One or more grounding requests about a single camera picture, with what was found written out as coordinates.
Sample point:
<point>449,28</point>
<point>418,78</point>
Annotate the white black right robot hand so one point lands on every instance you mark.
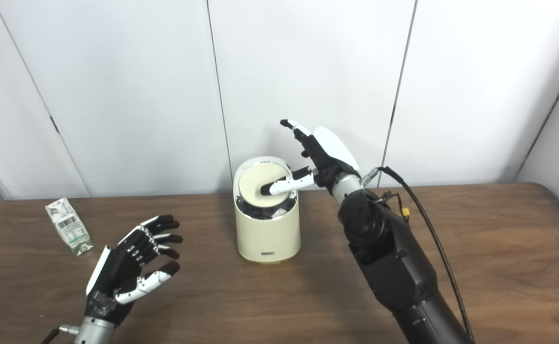
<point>332,153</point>

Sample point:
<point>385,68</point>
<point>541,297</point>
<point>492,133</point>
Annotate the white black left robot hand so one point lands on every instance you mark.
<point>112,277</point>

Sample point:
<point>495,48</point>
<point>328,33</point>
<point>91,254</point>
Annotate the green white milk carton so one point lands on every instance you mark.
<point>69,227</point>

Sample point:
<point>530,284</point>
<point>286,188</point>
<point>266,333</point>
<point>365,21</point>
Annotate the cream round bin lid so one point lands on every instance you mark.
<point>253,184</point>

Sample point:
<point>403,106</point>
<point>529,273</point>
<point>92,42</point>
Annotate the cream-colored desktop bin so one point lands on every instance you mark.
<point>267,236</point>

